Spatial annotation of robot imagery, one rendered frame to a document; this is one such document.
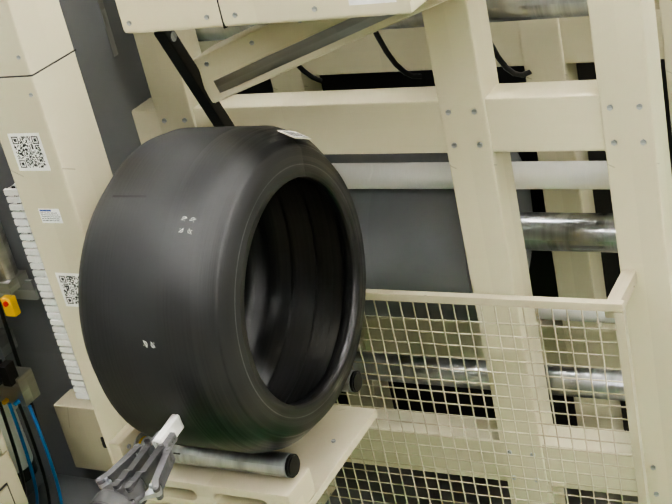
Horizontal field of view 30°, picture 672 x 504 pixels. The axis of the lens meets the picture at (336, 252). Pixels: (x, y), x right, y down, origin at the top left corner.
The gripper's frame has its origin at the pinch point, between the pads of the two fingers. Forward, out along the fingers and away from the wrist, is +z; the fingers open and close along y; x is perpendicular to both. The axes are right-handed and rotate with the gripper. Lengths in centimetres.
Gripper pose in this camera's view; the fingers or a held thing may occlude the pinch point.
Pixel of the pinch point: (168, 434)
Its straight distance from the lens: 217.1
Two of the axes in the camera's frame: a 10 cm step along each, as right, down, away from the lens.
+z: 4.0, -5.8, 7.1
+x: 2.6, 8.1, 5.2
